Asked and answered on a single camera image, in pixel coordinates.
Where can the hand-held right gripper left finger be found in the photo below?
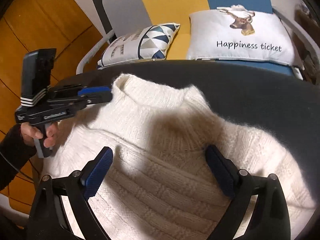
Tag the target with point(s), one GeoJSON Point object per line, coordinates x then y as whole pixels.
{"type": "Point", "coordinates": [98, 172]}

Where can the cream knit sweater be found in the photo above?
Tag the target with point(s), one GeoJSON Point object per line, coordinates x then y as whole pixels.
{"type": "Point", "coordinates": [162, 130]}

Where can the person's left hand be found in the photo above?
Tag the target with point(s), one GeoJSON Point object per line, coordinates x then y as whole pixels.
{"type": "Point", "coordinates": [51, 135]}

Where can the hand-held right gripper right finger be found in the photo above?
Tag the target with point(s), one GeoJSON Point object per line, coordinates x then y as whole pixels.
{"type": "Point", "coordinates": [221, 171]}

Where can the person's left forearm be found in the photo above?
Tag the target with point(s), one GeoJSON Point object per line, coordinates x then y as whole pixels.
{"type": "Point", "coordinates": [12, 155]}

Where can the grey yellow blue sofa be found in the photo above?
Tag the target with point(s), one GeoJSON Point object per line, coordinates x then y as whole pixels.
{"type": "Point", "coordinates": [170, 0]}

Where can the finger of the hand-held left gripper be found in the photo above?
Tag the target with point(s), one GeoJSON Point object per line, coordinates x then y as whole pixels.
{"type": "Point", "coordinates": [97, 99]}
{"type": "Point", "coordinates": [96, 90]}

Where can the white deer print pillow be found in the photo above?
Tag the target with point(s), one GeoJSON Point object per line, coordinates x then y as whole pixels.
{"type": "Point", "coordinates": [237, 37]}

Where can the triangle pattern pillow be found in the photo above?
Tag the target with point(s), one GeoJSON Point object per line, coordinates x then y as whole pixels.
{"type": "Point", "coordinates": [140, 45]}

